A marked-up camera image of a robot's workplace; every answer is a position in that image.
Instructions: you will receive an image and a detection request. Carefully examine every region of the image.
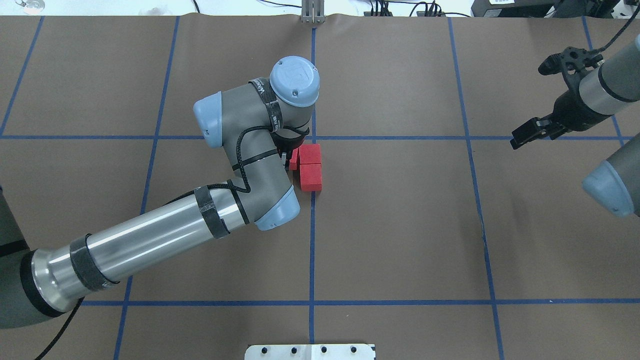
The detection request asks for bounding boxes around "brown paper table mat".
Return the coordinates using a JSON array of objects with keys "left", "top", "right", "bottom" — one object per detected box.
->
[{"left": 0, "top": 12, "right": 640, "bottom": 360}]

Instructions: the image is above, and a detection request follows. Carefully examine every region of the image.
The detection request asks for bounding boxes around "clear plastic disc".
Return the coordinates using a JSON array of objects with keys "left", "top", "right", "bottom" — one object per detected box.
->
[{"left": 14, "top": 0, "right": 46, "bottom": 16}]

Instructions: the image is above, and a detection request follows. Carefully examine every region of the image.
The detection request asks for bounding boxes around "red foam block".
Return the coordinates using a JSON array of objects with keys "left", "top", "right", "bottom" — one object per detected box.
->
[
  {"left": 288, "top": 148, "right": 300, "bottom": 171},
  {"left": 297, "top": 143, "right": 322, "bottom": 166},
  {"left": 298, "top": 164, "right": 323, "bottom": 193}
]

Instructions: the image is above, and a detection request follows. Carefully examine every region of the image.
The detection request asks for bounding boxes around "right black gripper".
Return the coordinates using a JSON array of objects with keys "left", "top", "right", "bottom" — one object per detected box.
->
[{"left": 510, "top": 90, "right": 611, "bottom": 150}]

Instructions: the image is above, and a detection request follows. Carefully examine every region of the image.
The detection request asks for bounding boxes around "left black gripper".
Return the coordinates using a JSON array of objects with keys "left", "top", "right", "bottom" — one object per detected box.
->
[{"left": 274, "top": 127, "right": 310, "bottom": 154}]

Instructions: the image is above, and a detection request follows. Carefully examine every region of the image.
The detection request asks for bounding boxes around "aluminium frame post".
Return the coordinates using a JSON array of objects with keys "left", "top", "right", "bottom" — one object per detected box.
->
[{"left": 301, "top": 0, "right": 326, "bottom": 25}]

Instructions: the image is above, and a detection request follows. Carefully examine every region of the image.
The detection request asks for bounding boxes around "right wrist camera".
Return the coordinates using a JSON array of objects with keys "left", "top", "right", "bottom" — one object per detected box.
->
[{"left": 537, "top": 47, "right": 604, "bottom": 85}]

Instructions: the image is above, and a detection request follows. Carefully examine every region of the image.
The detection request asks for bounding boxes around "white metal mounting plate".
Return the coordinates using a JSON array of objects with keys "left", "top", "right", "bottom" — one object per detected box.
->
[{"left": 244, "top": 343, "right": 377, "bottom": 360}]

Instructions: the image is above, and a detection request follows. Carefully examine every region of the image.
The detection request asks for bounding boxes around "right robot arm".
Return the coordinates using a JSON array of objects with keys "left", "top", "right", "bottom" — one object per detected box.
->
[{"left": 510, "top": 36, "right": 640, "bottom": 218}]

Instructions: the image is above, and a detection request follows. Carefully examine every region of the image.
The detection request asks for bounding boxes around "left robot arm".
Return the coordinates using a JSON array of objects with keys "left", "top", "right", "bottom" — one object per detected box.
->
[{"left": 0, "top": 55, "right": 320, "bottom": 330}]

